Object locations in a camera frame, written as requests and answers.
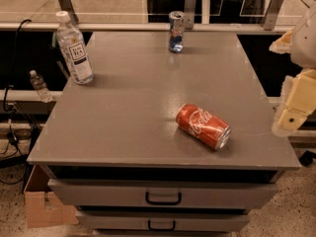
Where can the middle metal bracket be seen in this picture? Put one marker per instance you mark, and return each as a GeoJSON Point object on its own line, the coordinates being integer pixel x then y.
{"type": "Point", "coordinates": [189, 10]}

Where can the black top drawer handle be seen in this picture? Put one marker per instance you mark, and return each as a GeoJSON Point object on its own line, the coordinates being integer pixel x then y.
{"type": "Point", "coordinates": [160, 200]}

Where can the middle grey drawer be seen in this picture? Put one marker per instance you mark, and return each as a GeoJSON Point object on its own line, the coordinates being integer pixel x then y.
{"type": "Point", "coordinates": [133, 220]}

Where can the small clear water bottle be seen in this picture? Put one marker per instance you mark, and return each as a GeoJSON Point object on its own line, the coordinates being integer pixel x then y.
{"type": "Point", "coordinates": [40, 86]}

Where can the black drawer handle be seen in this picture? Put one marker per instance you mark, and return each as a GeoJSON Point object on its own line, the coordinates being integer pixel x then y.
{"type": "Point", "coordinates": [160, 200]}
{"type": "Point", "coordinates": [161, 225]}

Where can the grey drawer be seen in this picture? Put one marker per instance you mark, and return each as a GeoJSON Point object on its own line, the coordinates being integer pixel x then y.
{"type": "Point", "coordinates": [132, 193]}
{"type": "Point", "coordinates": [141, 233]}
{"type": "Point", "coordinates": [133, 220]}

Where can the black middle drawer handle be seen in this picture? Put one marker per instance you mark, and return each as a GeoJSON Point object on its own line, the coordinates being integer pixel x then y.
{"type": "Point", "coordinates": [161, 225]}

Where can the blue silver redbull can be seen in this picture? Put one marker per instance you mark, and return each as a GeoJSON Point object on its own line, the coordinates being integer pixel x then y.
{"type": "Point", "coordinates": [177, 27]}

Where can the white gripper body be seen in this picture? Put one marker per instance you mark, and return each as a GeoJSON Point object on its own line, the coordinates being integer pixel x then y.
{"type": "Point", "coordinates": [305, 44]}

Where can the top grey drawer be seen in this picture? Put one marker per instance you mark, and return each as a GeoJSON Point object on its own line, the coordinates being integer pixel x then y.
{"type": "Point", "coordinates": [132, 193]}

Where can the grey drawer cabinet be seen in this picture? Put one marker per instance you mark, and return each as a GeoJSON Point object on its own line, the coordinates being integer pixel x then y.
{"type": "Point", "coordinates": [122, 126]}

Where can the red coke can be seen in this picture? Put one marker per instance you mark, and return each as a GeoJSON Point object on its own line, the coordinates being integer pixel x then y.
{"type": "Point", "coordinates": [203, 125]}

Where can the brown cardboard box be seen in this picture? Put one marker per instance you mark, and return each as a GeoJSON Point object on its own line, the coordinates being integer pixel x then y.
{"type": "Point", "coordinates": [43, 207]}

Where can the large clear tea bottle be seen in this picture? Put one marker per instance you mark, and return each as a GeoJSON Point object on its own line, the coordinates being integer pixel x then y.
{"type": "Point", "coordinates": [73, 49]}

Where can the right metal bracket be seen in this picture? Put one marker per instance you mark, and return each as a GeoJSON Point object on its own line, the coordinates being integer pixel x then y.
{"type": "Point", "coordinates": [270, 19]}

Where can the bottom grey drawer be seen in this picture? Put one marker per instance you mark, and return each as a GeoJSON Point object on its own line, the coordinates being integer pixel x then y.
{"type": "Point", "coordinates": [141, 233]}

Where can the metal bracket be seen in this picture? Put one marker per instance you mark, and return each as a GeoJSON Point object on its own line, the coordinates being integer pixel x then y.
{"type": "Point", "coordinates": [189, 10]}
{"type": "Point", "coordinates": [66, 5]}
{"type": "Point", "coordinates": [270, 19]}

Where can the left metal bracket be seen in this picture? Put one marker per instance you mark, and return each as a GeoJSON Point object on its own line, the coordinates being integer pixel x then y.
{"type": "Point", "coordinates": [66, 5]}

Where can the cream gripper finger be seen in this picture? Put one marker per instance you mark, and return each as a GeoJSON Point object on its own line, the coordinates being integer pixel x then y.
{"type": "Point", "coordinates": [283, 44]}
{"type": "Point", "coordinates": [297, 103]}

